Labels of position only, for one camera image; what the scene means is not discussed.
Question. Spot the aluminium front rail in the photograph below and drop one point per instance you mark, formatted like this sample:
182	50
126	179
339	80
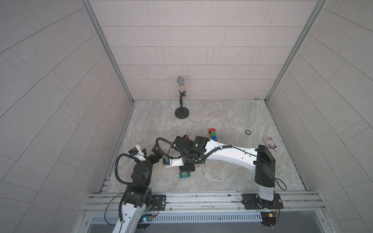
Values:
179	202

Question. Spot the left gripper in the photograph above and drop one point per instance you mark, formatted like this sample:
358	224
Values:
158	155

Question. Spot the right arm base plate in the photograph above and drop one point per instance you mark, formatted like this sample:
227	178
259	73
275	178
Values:
254	202

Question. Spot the left controller board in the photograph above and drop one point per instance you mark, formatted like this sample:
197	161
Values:
145	221

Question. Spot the right controller board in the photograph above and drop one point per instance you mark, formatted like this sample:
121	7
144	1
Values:
269	219

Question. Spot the playing card box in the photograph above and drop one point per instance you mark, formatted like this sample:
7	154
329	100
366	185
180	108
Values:
270	143

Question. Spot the red small lego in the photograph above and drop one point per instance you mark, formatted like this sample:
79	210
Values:
211	130

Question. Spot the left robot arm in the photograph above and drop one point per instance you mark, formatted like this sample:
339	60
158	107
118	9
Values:
138	196

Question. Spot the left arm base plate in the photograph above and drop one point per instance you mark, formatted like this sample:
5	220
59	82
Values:
158	203

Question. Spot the controller board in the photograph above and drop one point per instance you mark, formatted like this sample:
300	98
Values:
145	221
269	219

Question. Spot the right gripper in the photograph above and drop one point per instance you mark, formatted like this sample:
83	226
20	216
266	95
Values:
186	168

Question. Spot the black microphone stand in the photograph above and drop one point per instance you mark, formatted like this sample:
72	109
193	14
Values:
182	112

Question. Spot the vented cable duct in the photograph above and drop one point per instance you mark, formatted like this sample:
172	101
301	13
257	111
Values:
207	217

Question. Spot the glitter microphone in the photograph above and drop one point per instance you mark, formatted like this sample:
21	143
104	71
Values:
180	80

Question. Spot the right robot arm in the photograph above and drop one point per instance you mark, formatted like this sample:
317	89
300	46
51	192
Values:
259	160

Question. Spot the green long lego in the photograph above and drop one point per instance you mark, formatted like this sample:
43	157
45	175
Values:
184	175

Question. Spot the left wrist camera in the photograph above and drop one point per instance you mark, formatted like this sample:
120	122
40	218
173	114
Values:
136	154

